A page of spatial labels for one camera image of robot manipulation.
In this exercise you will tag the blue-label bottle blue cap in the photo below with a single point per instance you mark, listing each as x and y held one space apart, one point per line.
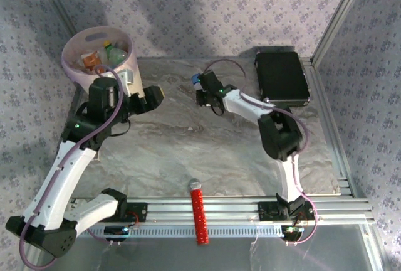
196 78

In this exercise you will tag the red glitter microphone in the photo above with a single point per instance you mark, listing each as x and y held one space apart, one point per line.
198 211

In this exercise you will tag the black hard case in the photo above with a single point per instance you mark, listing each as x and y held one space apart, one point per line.
282 76

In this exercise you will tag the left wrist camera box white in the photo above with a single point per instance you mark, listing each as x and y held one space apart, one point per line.
127 76

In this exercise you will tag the small circuit board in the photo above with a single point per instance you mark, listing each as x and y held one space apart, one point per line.
116 230
293 231

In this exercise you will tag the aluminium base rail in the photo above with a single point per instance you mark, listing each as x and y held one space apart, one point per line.
219 211

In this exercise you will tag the aluminium corner post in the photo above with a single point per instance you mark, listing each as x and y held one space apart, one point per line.
338 20
59 7

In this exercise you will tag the green bottle yellow cap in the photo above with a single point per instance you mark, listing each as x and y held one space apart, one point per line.
117 54

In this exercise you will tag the white bin with pink liner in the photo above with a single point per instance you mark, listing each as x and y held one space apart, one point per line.
78 42

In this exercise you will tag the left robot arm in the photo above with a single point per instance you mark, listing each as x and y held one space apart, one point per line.
62 173

